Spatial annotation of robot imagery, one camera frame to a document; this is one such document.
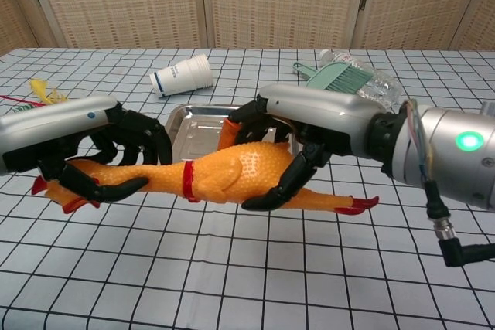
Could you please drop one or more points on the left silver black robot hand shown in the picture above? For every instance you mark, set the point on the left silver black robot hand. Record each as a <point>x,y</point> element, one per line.
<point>58,121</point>

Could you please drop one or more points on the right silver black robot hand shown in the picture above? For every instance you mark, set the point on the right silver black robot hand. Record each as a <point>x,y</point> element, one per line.
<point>317,109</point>

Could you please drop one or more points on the orange rubber chicken toy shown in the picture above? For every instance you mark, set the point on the orange rubber chicken toy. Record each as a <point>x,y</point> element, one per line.
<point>232,171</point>

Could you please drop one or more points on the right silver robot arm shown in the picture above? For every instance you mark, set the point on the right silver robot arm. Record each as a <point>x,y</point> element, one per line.
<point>456,167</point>

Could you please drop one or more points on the green plastic hand brush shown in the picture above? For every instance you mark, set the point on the green plastic hand brush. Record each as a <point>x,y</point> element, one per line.
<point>332,79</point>

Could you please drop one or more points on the silver metal tray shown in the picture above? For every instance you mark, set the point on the silver metal tray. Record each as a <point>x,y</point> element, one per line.
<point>197,129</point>

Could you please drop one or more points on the white grid-patterned tablecloth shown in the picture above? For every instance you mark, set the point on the white grid-patterned tablecloth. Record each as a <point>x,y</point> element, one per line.
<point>270,268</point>

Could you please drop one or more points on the colourful feather shuttlecock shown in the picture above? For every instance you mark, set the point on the colourful feather shuttlecock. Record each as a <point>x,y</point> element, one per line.
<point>38,86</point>

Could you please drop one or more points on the clear plastic water bottle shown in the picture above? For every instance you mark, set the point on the clear plastic water bottle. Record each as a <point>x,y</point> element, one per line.
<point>383,88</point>

